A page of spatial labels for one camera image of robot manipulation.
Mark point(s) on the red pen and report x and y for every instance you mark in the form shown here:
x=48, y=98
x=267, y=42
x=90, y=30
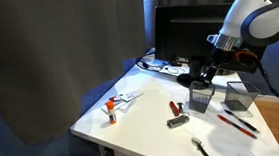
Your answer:
x=237, y=126

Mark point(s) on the black pen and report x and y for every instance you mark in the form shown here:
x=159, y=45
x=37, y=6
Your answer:
x=241, y=120

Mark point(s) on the red pocket knife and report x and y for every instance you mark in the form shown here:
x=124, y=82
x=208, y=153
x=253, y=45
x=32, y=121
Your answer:
x=174, y=108

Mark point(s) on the black mesh pen holder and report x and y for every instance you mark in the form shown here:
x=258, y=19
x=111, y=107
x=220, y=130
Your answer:
x=241, y=96
x=201, y=98

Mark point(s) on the white card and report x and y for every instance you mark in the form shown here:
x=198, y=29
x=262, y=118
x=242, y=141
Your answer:
x=131, y=95

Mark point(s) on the white paper sheet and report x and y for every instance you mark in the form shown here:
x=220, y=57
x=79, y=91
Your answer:
x=123, y=106

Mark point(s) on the grey curtain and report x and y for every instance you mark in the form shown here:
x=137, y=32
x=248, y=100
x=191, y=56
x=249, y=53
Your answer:
x=44, y=55

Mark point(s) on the orange capped glue stick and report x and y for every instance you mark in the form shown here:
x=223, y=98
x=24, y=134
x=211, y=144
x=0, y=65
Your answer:
x=111, y=112

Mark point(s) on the grey metal multitool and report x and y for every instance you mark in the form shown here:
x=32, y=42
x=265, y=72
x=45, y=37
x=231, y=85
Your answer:
x=178, y=121

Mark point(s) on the blue partition panel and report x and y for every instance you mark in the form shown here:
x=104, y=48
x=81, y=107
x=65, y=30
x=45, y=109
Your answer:
x=278, y=60

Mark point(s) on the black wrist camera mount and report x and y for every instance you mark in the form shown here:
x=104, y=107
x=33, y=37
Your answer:
x=247, y=61

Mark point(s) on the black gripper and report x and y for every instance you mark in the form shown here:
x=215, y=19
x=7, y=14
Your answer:
x=223, y=61

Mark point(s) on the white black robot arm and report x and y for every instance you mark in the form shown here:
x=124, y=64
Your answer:
x=258, y=18

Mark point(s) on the black computer monitor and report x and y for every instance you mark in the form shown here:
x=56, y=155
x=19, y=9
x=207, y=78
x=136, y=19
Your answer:
x=182, y=31

